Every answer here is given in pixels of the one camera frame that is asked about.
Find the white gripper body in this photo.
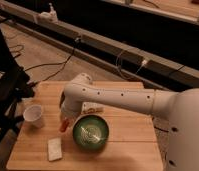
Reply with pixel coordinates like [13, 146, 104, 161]
[60, 100, 82, 121]

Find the white milk carton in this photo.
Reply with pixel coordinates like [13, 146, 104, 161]
[82, 102, 104, 114]

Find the wooden table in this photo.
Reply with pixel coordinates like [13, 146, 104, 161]
[7, 81, 163, 171]

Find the black floor cable left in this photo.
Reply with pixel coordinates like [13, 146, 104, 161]
[24, 37, 81, 83]

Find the long metal rail beam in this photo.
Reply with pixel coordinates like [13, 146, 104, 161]
[0, 0, 199, 90]

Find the green ceramic bowl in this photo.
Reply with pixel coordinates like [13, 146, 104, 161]
[72, 115, 109, 151]

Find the white paper cup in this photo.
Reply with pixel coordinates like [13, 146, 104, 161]
[23, 105, 45, 128]

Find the white object on rail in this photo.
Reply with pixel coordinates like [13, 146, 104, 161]
[39, 4, 58, 22]

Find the white sponge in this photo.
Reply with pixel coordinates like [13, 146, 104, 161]
[48, 138, 62, 161]

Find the white cable on rail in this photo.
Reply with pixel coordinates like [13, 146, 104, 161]
[114, 49, 148, 81]

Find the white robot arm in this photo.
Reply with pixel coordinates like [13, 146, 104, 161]
[61, 73, 199, 171]

